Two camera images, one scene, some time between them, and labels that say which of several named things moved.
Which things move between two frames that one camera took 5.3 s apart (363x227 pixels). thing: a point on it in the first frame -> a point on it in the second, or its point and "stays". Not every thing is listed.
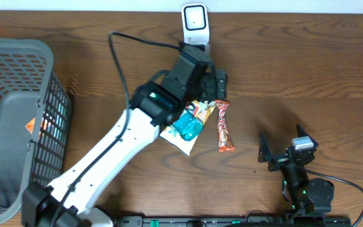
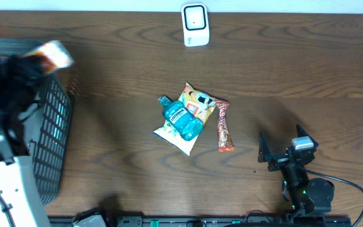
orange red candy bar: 225,141 stays
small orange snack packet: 30,125 -> 51,56
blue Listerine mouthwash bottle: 188,127 stays
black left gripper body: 208,87 -> 8,79
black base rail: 235,221 stays
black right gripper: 265,155 stays
